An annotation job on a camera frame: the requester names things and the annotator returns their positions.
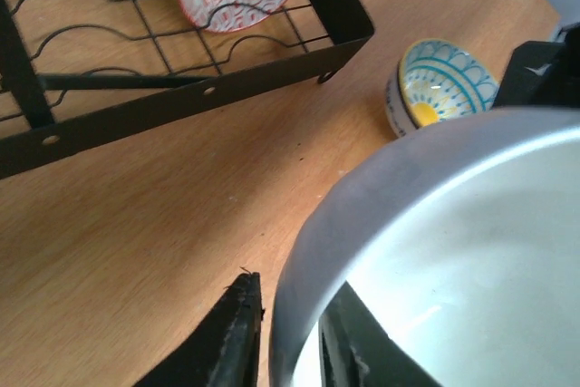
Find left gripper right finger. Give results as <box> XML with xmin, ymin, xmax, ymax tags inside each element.
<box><xmin>318</xmin><ymin>283</ymin><xmax>439</xmax><ymax>387</ymax></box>

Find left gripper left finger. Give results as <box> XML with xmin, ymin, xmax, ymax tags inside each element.
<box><xmin>136</xmin><ymin>271</ymin><xmax>263</xmax><ymax>387</ymax></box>

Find yellow blue patterned bowl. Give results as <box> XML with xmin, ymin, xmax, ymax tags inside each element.
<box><xmin>385</xmin><ymin>38</ymin><xmax>499</xmax><ymax>138</ymax></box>

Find black wire dish rack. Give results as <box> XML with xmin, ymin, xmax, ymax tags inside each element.
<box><xmin>1</xmin><ymin>0</ymin><xmax>374</xmax><ymax>178</ymax></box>

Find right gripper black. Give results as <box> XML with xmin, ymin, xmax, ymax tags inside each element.
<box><xmin>492</xmin><ymin>24</ymin><xmax>579</xmax><ymax>109</ymax></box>

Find white ceramic bowl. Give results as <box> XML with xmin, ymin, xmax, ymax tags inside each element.
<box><xmin>268</xmin><ymin>108</ymin><xmax>579</xmax><ymax>386</ymax></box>

